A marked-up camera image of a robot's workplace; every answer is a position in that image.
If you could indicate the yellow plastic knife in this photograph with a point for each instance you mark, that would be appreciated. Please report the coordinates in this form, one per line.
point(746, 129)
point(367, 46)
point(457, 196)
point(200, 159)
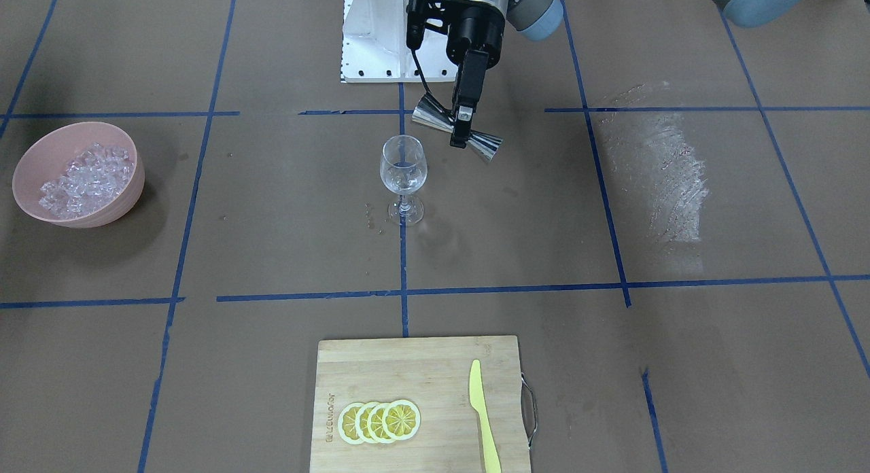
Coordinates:
point(491, 461)

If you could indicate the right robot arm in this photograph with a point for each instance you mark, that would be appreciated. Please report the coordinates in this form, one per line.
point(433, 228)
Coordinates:
point(534, 19)

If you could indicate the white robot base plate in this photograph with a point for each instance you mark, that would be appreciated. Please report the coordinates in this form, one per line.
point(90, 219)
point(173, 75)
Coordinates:
point(374, 48)

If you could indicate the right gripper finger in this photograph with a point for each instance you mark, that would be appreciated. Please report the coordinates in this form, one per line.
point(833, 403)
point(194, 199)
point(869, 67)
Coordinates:
point(473, 65)

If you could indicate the steel double jigger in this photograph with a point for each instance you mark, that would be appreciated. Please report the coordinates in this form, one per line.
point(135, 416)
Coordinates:
point(428, 113)

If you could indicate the clear wine glass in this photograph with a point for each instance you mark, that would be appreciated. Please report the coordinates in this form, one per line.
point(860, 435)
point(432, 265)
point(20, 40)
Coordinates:
point(403, 171)

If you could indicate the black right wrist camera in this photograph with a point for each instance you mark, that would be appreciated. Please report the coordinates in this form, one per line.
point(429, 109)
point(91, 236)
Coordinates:
point(422, 16)

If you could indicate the bamboo cutting board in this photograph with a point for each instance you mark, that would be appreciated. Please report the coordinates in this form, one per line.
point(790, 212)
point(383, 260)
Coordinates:
point(436, 404)

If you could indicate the pile of clear ice cubes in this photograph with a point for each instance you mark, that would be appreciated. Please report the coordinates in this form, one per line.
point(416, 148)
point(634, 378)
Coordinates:
point(92, 180)

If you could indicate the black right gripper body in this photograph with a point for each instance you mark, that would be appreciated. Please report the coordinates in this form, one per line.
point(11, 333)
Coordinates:
point(474, 31)

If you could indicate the pink bowl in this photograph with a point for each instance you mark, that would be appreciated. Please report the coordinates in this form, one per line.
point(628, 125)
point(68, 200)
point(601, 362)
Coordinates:
point(47, 159)

